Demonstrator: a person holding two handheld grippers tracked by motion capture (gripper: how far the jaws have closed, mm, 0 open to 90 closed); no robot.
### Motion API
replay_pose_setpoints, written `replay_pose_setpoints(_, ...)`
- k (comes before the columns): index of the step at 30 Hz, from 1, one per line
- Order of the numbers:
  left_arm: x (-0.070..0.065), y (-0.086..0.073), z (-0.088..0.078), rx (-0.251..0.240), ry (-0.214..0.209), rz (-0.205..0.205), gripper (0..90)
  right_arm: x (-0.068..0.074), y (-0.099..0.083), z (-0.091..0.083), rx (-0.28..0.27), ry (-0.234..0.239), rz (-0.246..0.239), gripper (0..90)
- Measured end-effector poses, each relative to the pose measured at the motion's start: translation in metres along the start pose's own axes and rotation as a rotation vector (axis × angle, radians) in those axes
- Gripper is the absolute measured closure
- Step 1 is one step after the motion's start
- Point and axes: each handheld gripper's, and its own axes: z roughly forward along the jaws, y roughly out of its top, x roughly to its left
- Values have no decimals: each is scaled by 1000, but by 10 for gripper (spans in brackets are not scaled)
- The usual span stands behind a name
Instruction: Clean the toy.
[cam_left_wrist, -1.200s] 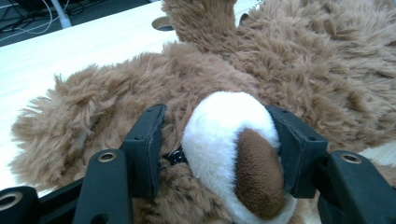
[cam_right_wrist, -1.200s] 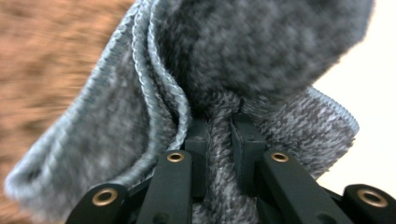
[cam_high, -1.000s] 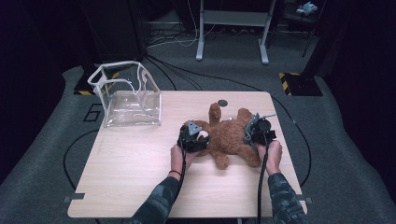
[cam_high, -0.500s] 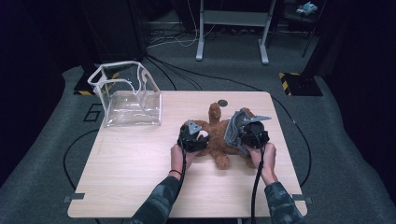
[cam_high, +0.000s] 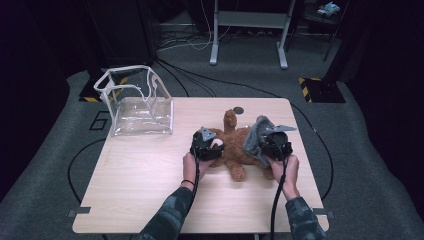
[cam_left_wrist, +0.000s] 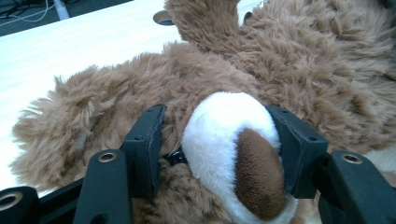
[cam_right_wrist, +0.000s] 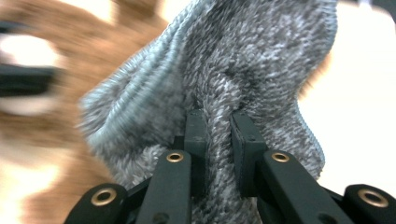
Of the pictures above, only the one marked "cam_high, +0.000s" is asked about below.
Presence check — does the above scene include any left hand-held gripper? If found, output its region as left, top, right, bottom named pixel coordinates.
left=189, top=126, right=224, bottom=161

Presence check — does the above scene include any grey speckled cloth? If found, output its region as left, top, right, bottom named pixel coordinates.
left=242, top=115, right=279, bottom=168

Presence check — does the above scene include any person's left hand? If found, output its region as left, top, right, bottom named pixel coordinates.
left=182, top=153, right=214, bottom=188

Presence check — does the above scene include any tangle of black cables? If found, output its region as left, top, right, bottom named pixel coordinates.
left=159, top=29, right=214, bottom=48

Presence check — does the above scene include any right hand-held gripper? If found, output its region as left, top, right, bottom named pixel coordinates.
left=261, top=124, right=298, bottom=160

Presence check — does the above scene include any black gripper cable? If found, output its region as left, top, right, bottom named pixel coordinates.
left=154, top=58, right=335, bottom=240
left=67, top=138, right=201, bottom=240

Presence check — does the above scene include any black floor cable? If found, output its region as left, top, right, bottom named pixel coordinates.
left=156, top=59, right=217, bottom=98

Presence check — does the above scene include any person's right hand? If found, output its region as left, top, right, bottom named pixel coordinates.
left=268, top=154, right=300, bottom=201

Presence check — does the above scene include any clear plastic bag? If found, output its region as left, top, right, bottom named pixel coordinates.
left=93, top=64, right=174, bottom=137

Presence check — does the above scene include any blue and white item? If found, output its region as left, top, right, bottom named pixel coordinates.
left=316, top=1, right=341, bottom=18

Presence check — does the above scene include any brown teddy bear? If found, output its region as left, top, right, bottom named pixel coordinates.
left=206, top=109, right=278, bottom=183

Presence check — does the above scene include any dark curtain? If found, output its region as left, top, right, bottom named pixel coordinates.
left=346, top=0, right=424, bottom=208
left=0, top=0, right=84, bottom=194

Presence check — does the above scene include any black striped stand base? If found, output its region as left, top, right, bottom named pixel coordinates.
left=78, top=68, right=129, bottom=103
left=298, top=77, right=347, bottom=104

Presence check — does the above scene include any white floor cable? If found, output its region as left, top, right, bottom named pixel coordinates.
left=158, top=0, right=233, bottom=53

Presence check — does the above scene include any white metal desk frame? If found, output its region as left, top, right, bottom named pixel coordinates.
left=209, top=0, right=297, bottom=70

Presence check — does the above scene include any dark shelf cart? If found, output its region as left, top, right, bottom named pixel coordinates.
left=286, top=0, right=351, bottom=63

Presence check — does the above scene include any grey tape tab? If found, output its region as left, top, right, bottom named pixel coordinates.
left=311, top=207, right=335, bottom=219
left=67, top=206, right=92, bottom=218

